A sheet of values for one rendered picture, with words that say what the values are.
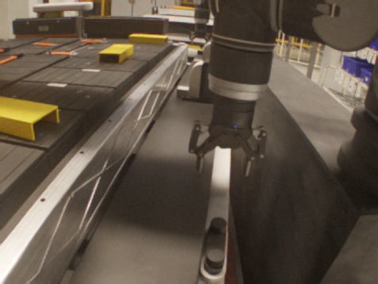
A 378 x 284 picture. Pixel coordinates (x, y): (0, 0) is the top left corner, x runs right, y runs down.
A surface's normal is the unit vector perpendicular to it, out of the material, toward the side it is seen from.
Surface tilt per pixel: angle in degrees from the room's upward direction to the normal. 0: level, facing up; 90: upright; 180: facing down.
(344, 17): 90
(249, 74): 90
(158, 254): 0
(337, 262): 90
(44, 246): 90
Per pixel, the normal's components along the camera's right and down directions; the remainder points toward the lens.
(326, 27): -0.57, 0.42
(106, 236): 0.09, -0.88
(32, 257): 0.99, 0.14
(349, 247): 0.00, 0.47
